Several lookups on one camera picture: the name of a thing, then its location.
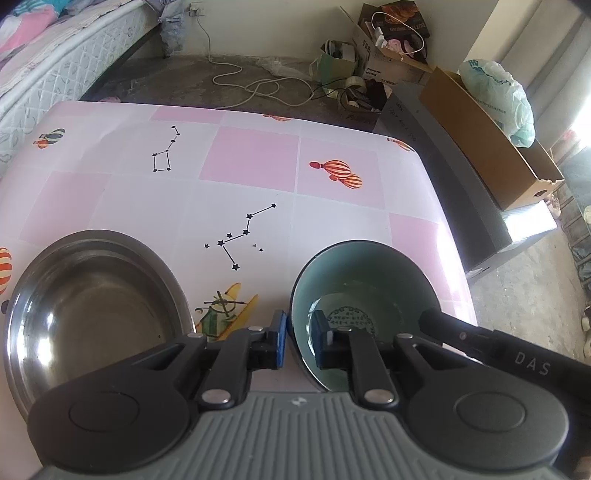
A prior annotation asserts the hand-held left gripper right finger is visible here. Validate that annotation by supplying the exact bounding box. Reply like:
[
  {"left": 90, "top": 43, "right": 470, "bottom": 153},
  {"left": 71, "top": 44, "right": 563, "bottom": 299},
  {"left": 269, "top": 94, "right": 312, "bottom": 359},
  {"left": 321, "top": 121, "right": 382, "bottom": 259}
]
[{"left": 310, "top": 309, "right": 467, "bottom": 410}]

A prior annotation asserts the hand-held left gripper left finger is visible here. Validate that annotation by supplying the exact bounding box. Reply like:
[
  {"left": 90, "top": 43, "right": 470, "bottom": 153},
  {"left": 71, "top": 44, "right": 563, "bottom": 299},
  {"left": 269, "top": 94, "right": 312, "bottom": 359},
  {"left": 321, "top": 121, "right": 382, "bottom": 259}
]
[{"left": 127, "top": 309, "right": 287, "bottom": 410}]

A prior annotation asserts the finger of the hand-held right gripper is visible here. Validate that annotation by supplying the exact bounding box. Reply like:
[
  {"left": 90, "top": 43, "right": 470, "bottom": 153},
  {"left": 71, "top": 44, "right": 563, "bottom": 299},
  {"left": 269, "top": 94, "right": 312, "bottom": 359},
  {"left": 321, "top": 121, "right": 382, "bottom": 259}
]
[{"left": 418, "top": 308, "right": 496, "bottom": 359}]

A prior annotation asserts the teal ceramic bowl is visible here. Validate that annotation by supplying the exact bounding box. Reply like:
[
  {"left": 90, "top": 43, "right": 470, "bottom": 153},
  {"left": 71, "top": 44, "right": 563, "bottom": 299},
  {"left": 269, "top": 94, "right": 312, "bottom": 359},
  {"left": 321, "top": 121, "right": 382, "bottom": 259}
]
[{"left": 286, "top": 240, "right": 445, "bottom": 394}]

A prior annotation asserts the stainless steel bowl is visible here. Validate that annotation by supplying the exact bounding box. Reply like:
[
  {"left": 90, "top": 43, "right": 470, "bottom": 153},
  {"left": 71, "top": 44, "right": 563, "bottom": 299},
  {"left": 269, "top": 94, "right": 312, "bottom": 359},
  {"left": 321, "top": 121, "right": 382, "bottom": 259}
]
[{"left": 2, "top": 229, "right": 197, "bottom": 408}]

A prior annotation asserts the dark grey box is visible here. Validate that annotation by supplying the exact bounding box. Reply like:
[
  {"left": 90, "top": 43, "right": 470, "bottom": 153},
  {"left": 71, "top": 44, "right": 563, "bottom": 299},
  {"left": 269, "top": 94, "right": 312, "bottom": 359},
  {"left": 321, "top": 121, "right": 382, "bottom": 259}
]
[{"left": 379, "top": 80, "right": 560, "bottom": 274}]

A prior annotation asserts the pink printed tablecloth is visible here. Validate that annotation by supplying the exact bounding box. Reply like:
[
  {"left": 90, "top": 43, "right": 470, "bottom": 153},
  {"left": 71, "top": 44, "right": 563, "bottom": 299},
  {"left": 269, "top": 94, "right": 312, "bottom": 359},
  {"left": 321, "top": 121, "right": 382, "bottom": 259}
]
[{"left": 0, "top": 100, "right": 479, "bottom": 480}]

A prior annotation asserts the large open cardboard box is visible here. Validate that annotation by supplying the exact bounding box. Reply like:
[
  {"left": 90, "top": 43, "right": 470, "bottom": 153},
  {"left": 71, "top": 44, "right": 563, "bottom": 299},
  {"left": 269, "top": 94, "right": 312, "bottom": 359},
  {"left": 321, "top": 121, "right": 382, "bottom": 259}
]
[{"left": 418, "top": 66, "right": 567, "bottom": 211}]

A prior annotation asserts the green and white plastic bag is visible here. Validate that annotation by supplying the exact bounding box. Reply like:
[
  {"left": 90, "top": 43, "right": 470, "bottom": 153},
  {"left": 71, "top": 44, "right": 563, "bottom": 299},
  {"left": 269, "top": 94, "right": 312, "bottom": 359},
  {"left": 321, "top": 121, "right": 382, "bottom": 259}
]
[{"left": 459, "top": 58, "right": 537, "bottom": 148}]

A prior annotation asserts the black cloth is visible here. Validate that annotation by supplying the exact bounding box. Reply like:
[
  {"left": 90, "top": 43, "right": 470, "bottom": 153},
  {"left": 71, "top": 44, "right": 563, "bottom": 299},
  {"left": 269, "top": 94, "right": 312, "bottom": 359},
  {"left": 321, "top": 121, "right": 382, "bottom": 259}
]
[{"left": 364, "top": 78, "right": 389, "bottom": 112}]

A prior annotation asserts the brown tape roll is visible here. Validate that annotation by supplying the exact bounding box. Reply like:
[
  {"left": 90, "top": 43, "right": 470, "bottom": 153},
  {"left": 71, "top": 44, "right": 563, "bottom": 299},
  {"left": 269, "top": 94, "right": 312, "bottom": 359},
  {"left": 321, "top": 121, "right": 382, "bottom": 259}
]
[{"left": 339, "top": 89, "right": 371, "bottom": 112}]

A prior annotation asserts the printed cardboard box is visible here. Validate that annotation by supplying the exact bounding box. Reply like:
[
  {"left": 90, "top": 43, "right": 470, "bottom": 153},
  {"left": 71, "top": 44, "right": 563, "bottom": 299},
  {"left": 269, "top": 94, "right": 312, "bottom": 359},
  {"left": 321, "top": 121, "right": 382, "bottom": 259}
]
[{"left": 352, "top": 2, "right": 434, "bottom": 86}]

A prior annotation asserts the green paper bag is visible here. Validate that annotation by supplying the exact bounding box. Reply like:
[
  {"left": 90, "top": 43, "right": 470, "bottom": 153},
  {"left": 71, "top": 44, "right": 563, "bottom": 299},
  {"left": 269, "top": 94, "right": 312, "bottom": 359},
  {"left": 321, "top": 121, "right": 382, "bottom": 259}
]
[{"left": 308, "top": 41, "right": 359, "bottom": 89}]

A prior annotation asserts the clear plastic bag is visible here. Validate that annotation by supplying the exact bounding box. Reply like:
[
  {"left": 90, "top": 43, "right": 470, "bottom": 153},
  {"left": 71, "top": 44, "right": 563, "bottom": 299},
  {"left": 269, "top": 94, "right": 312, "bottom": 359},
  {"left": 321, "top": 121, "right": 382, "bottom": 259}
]
[{"left": 257, "top": 57, "right": 311, "bottom": 78}]

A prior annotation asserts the white curtain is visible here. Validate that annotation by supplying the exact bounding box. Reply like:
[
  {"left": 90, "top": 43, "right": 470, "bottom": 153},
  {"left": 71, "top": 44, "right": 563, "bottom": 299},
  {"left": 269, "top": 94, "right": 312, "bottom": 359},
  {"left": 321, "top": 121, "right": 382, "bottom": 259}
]
[{"left": 501, "top": 0, "right": 591, "bottom": 139}]

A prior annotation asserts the grey quilt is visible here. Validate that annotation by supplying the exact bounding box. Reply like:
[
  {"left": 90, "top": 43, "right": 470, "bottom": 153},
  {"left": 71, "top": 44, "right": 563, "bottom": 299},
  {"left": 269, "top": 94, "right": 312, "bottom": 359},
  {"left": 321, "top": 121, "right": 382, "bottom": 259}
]
[{"left": 157, "top": 0, "right": 185, "bottom": 56}]

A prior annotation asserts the white quilted mattress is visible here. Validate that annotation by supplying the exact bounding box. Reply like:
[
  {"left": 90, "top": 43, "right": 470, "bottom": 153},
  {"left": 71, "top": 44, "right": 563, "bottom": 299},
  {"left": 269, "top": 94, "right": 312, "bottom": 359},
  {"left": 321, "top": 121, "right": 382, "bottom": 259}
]
[{"left": 0, "top": 0, "right": 162, "bottom": 163}]

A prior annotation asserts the white power cable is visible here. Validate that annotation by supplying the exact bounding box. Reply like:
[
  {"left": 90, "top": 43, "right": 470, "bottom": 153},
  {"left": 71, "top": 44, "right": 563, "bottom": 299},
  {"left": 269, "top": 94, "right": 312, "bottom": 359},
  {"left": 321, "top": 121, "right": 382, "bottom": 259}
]
[{"left": 187, "top": 9, "right": 325, "bottom": 110}]

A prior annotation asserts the dark bed frame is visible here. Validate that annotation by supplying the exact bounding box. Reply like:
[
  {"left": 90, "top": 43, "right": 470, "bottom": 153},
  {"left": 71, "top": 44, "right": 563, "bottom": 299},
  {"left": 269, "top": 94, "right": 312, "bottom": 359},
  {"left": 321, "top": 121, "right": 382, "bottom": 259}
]
[{"left": 79, "top": 22, "right": 163, "bottom": 102}]

